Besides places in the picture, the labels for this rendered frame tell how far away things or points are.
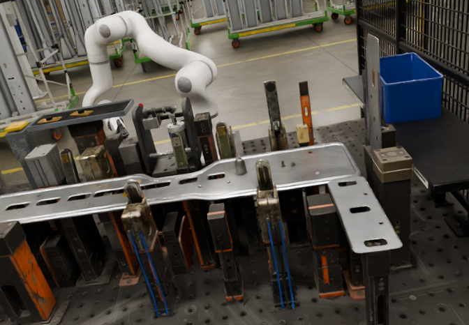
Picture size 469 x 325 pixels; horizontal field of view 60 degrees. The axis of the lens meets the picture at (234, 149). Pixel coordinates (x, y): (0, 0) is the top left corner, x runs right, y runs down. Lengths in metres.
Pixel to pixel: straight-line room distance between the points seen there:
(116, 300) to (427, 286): 0.90
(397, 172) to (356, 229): 0.22
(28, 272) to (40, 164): 0.36
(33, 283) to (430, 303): 1.09
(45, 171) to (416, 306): 1.19
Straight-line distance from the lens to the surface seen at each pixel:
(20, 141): 1.70
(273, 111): 1.29
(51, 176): 1.49
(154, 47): 1.72
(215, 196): 1.12
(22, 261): 1.31
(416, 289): 1.24
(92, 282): 1.47
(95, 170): 1.42
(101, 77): 1.94
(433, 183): 1.04
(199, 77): 1.61
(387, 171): 1.08
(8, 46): 5.45
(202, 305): 1.25
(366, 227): 0.94
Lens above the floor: 1.58
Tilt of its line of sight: 25 degrees down
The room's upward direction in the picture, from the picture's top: 11 degrees counter-clockwise
